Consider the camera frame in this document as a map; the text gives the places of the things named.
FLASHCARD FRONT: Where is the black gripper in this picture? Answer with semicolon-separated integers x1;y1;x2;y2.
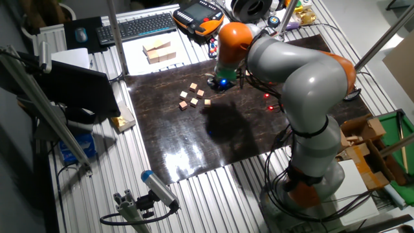
206;77;237;93

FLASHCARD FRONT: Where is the triangle rack of billiard balls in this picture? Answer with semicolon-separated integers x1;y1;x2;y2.
208;38;219;60

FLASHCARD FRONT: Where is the orange black teach pendant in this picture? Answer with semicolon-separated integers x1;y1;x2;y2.
172;0;226;37

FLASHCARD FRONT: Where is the dark marble pattern mat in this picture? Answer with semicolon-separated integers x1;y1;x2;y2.
124;34;373;185

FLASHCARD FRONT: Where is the black filament spool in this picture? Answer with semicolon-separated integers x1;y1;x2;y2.
231;0;274;23

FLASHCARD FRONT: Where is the silver metal pole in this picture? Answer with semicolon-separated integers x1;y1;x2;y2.
276;0;299;33
354;5;414;72
378;133;414;159
105;0;129;76

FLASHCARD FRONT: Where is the box with gold foil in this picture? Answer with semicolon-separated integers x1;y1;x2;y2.
111;100;136;133

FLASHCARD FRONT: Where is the black computer keyboard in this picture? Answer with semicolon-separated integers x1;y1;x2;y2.
95;12;178;46

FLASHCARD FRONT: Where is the gold foil object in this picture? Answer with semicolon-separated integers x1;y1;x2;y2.
294;8;317;26

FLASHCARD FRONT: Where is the black laptop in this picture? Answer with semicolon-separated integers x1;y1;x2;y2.
0;51;121;118

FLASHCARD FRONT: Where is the grey computer mouse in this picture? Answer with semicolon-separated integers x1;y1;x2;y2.
74;27;89;43

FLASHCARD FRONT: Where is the blue tissue pack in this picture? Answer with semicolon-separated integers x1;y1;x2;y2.
58;133;97;164

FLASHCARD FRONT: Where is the open cardboard box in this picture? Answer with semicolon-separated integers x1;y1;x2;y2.
336;113;396;192

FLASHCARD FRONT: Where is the black mouse pad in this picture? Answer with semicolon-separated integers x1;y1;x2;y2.
63;16;108;55

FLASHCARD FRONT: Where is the green mini billiard table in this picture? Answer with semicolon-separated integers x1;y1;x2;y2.
376;109;414;206

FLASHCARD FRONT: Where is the slanted aluminium beam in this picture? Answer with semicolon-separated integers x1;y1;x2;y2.
0;45;94;176

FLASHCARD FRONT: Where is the brown cardboard sheet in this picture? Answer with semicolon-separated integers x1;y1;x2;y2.
382;30;414;104

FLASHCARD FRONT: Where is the wooden cue stick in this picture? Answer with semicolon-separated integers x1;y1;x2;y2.
397;111;409;174

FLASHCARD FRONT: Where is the green gripper mount plate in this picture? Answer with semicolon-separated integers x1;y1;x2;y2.
215;64;239;82

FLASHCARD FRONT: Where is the silver camera with blue end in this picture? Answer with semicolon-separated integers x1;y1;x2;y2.
140;170;180;210

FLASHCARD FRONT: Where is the black camera bracket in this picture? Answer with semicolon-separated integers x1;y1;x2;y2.
135;190;157;219

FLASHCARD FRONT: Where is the aluminium profile camera post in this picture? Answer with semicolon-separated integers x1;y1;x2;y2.
113;189;153;233

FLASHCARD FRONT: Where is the black camera cable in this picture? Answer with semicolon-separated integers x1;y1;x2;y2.
99;202;179;227

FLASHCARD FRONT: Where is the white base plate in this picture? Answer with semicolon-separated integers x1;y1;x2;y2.
329;160;380;227

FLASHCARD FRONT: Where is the silver camera on beam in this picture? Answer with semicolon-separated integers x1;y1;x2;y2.
38;40;53;74

